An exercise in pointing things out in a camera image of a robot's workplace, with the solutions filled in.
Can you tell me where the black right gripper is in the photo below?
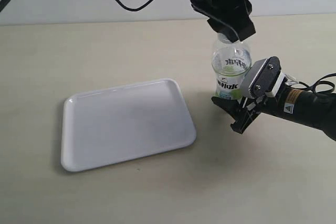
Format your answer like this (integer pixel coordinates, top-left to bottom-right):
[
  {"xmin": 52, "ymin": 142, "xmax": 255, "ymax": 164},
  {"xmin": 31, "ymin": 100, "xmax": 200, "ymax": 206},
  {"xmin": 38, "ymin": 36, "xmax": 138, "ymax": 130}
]
[{"xmin": 211, "ymin": 95, "xmax": 278, "ymax": 134}]

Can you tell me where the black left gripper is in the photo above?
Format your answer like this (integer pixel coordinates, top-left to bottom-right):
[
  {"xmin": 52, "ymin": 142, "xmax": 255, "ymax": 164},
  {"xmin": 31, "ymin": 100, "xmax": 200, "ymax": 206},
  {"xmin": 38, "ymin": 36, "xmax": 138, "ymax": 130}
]
[{"xmin": 190, "ymin": 0, "xmax": 256, "ymax": 42}]

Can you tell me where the clear plastic drink bottle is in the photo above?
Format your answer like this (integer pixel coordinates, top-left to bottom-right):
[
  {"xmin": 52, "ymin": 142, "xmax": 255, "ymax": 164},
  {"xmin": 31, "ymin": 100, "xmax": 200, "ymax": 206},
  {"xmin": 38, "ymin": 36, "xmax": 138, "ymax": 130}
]
[{"xmin": 212, "ymin": 33, "xmax": 252, "ymax": 100}]

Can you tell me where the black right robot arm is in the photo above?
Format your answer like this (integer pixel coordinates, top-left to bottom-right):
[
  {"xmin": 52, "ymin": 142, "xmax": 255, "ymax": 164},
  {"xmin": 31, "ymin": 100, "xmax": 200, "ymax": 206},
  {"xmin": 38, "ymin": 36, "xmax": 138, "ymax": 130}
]
[{"xmin": 212, "ymin": 86, "xmax": 335, "ymax": 140}]

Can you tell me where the white plastic tray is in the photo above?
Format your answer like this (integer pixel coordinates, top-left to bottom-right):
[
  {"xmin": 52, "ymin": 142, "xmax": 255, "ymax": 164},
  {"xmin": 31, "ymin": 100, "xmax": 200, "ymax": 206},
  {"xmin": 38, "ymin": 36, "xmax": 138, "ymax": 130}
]
[{"xmin": 60, "ymin": 78, "xmax": 196, "ymax": 172}]

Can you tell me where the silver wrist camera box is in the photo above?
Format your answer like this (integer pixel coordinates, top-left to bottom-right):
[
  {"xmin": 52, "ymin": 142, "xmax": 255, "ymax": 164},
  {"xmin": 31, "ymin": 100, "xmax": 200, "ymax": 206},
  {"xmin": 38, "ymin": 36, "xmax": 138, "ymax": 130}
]
[{"xmin": 239, "ymin": 56, "xmax": 286, "ymax": 99}]

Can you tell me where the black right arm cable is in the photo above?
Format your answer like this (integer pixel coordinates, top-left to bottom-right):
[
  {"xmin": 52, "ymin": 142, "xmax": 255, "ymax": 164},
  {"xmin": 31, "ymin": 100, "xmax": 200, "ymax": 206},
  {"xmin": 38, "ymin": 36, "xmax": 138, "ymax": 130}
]
[{"xmin": 285, "ymin": 73, "xmax": 336, "ymax": 95}]

